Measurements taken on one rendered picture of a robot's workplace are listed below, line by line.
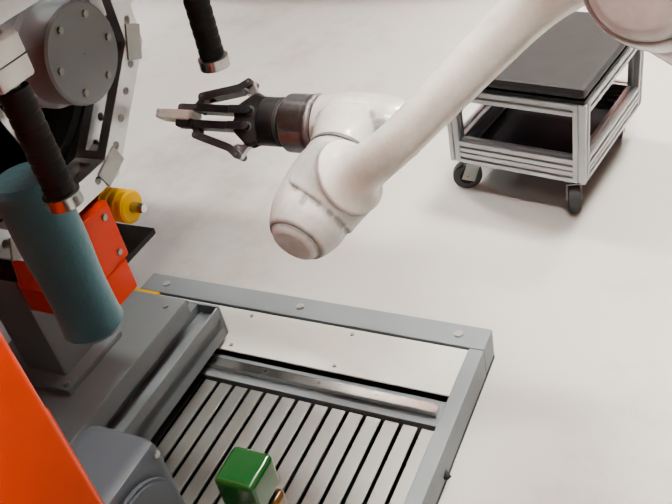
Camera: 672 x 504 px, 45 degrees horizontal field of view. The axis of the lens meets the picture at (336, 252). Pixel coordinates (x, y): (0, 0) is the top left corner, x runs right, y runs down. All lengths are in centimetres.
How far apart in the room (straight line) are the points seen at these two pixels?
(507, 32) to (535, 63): 102
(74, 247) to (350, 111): 41
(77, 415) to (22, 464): 78
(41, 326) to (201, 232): 82
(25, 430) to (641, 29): 57
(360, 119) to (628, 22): 54
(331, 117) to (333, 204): 17
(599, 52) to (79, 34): 127
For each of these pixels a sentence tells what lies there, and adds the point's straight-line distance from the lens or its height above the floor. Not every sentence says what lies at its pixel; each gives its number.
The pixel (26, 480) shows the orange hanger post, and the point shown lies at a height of 71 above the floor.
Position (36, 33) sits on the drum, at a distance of 106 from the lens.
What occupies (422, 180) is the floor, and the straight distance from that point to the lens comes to 221.
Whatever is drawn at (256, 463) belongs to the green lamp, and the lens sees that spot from 73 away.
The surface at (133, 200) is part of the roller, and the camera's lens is 141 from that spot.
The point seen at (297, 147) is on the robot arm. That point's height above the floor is 62.
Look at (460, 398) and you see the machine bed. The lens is 151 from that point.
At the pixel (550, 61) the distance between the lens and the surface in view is 198.
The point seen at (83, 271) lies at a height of 60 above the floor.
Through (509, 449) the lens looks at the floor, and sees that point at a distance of 154.
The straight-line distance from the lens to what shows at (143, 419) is 155.
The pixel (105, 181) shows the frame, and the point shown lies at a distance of 134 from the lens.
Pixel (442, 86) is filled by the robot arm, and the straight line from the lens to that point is 96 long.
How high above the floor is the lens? 121
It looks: 37 degrees down
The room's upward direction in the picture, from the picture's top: 13 degrees counter-clockwise
